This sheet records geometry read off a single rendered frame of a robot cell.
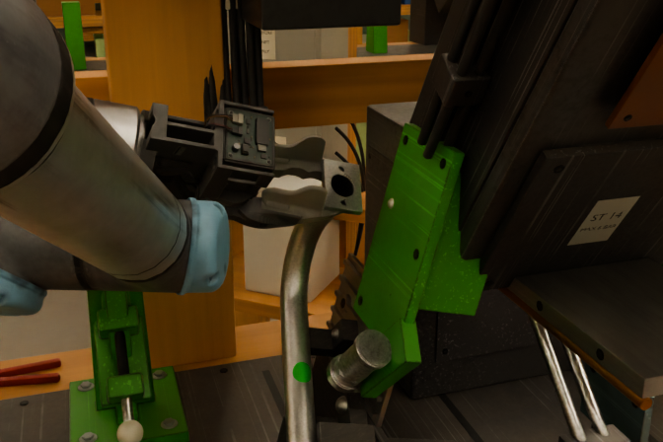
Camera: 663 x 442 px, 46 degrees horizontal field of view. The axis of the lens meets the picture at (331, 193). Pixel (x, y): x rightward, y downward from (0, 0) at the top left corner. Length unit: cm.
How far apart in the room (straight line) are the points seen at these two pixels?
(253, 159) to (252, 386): 43
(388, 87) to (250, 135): 49
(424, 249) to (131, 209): 33
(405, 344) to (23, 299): 33
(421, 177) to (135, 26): 42
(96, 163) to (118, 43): 59
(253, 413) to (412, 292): 33
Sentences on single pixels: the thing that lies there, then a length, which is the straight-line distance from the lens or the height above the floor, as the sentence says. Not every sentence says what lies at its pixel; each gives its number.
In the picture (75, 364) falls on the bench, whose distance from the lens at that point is 118.
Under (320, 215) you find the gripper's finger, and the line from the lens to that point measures 77.
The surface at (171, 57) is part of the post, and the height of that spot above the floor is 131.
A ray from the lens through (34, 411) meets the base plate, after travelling 106.
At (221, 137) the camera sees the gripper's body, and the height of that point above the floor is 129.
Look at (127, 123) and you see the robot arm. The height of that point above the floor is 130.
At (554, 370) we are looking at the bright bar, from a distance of 81.
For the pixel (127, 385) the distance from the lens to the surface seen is 90.
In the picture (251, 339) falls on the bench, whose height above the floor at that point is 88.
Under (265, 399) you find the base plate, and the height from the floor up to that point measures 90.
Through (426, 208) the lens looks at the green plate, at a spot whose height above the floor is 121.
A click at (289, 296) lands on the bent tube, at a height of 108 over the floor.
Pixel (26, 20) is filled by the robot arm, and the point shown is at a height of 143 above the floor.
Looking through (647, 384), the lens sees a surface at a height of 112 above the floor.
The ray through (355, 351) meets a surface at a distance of 75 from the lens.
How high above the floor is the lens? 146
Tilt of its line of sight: 19 degrees down
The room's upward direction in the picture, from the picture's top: straight up
